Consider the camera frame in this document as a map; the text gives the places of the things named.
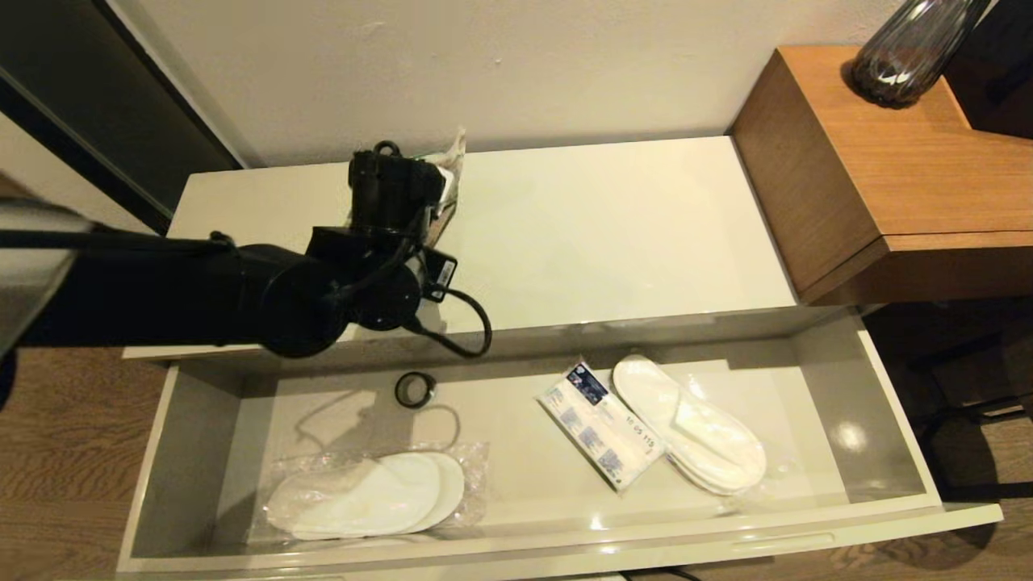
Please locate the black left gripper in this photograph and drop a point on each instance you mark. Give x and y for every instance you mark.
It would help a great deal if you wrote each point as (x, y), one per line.
(395, 194)

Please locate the green brown snack bag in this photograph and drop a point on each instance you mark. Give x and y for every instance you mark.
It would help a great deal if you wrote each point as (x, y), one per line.
(457, 152)

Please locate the beige glossy drawer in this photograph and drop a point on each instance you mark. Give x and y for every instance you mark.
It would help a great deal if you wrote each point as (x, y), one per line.
(524, 452)

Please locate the white tissue pack blue label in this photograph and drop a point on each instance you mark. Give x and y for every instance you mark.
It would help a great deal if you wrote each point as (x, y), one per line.
(601, 428)

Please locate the bagged white slippers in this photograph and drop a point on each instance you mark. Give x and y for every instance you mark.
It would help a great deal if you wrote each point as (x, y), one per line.
(698, 436)
(363, 496)

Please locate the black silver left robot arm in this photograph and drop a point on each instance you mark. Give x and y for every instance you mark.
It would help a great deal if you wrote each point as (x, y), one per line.
(202, 294)

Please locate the beige glossy cabinet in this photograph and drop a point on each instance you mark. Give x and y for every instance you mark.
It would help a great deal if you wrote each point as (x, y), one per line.
(605, 242)

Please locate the black tape roll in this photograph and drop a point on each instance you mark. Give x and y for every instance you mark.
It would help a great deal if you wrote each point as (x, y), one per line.
(398, 391)

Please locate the dark sliding door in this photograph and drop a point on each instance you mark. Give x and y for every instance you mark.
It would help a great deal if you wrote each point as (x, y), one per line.
(81, 64)

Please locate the brown wooden desk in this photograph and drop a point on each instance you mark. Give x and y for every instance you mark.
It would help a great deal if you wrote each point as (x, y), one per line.
(904, 177)

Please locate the dark ribbed glass vase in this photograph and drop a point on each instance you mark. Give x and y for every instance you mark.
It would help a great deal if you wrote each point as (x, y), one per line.
(904, 56)

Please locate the black box on desk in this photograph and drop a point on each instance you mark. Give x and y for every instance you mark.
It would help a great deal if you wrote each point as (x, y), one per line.
(997, 81)

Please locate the black metal stool frame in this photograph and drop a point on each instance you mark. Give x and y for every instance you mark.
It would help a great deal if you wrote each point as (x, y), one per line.
(968, 403)

